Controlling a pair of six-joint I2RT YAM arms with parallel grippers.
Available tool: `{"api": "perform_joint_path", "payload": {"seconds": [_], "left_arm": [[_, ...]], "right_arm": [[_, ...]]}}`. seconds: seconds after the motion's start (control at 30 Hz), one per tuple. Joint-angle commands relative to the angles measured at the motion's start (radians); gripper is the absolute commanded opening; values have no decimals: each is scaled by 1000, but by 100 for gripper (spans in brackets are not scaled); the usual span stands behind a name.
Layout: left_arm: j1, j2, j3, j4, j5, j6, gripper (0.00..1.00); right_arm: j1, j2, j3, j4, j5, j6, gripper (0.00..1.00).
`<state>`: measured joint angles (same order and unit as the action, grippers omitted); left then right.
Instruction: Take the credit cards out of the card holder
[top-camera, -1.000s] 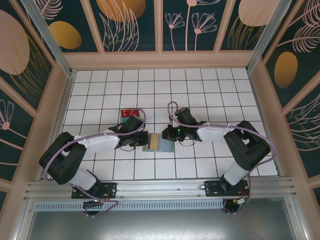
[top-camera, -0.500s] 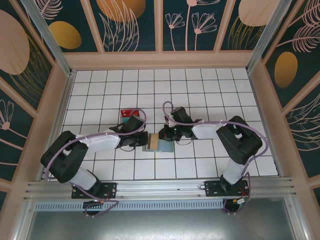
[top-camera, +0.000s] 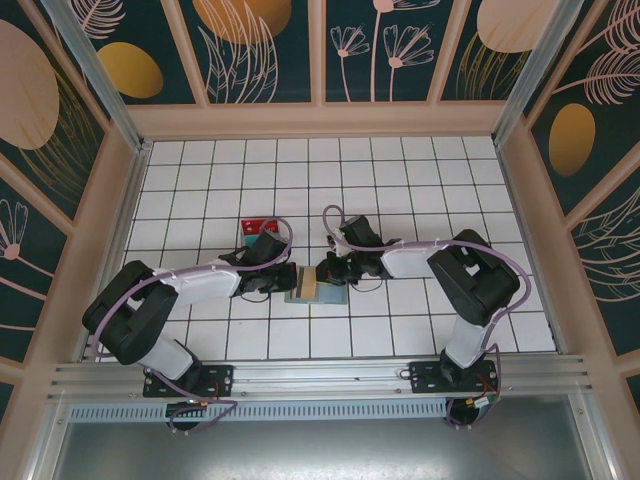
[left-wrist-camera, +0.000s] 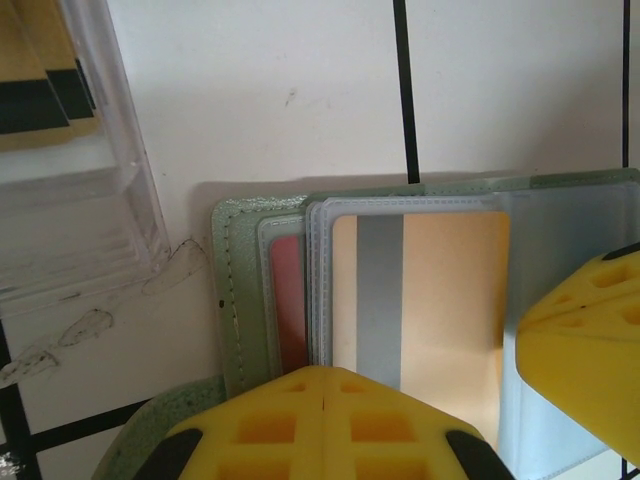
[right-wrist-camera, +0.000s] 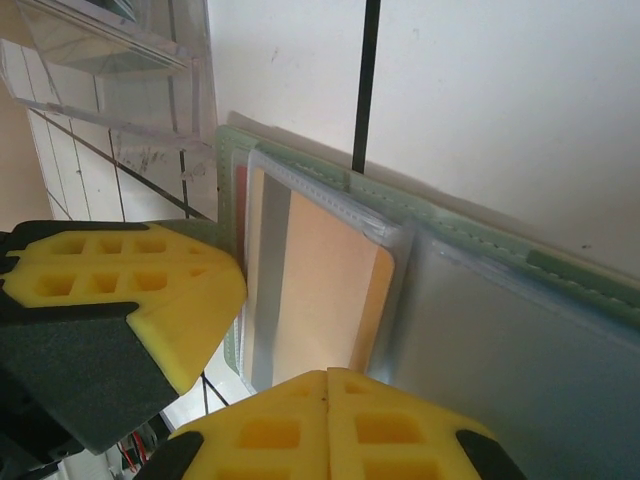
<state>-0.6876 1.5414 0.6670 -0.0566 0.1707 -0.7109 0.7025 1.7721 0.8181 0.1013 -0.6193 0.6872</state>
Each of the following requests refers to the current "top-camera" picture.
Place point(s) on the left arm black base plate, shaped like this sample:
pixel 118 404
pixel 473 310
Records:
pixel 220 380

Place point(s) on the red card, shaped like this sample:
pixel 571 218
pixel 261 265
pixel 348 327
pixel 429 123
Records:
pixel 252 227

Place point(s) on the grey metal sheet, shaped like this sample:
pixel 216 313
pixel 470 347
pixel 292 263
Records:
pixel 320 450

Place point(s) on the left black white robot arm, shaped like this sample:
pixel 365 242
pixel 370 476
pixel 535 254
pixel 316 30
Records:
pixel 200 287

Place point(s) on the green card holder wallet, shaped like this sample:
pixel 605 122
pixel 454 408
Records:
pixel 332 295

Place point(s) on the aluminium frame post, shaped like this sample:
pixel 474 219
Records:
pixel 540 65
pixel 100 80

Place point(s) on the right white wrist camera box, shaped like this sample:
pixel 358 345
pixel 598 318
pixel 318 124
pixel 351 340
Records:
pixel 340 245

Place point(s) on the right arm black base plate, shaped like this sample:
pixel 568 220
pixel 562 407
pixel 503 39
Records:
pixel 425 380

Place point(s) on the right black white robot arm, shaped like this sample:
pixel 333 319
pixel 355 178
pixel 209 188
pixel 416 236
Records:
pixel 410 262

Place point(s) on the aluminium mounting rail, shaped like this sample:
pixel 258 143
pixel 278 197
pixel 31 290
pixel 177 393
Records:
pixel 320 375

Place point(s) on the teal card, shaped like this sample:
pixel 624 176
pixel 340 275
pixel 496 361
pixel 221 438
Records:
pixel 249 241

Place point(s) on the aluminium table edge rail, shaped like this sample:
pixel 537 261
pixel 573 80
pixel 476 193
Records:
pixel 129 200
pixel 516 200

